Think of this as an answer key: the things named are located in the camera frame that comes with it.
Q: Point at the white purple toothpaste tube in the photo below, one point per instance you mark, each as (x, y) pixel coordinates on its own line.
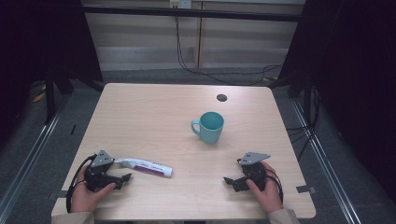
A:
(146, 166)

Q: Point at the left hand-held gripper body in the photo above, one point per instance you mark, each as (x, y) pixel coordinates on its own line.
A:
(97, 178)

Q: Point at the teal cup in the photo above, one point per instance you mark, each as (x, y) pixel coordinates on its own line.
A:
(210, 132)

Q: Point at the black metal stand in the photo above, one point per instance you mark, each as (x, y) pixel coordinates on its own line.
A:
(306, 93)
(49, 99)

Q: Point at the grey metal floor rail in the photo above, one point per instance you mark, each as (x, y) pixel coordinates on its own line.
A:
(28, 161)
(327, 165)

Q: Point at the dark curtain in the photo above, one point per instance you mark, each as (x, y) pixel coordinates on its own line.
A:
(37, 40)
(351, 77)

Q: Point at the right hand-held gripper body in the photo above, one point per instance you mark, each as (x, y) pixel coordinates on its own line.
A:
(255, 174)

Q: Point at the person's left hand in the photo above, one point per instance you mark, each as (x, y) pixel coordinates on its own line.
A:
(85, 199)

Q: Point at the white wall outlet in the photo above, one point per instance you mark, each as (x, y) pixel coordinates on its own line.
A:
(180, 3)

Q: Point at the yellow flat object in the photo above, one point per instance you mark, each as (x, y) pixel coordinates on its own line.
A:
(39, 97)

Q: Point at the black horizontal metal bar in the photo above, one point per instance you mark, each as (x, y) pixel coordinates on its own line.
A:
(186, 13)

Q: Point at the grey tape piece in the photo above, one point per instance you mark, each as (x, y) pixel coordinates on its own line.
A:
(61, 194)
(305, 189)

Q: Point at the person's right hand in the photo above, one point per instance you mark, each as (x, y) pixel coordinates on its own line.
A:
(271, 196)

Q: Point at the dark round table grommet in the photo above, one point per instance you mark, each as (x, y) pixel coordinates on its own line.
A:
(221, 97)

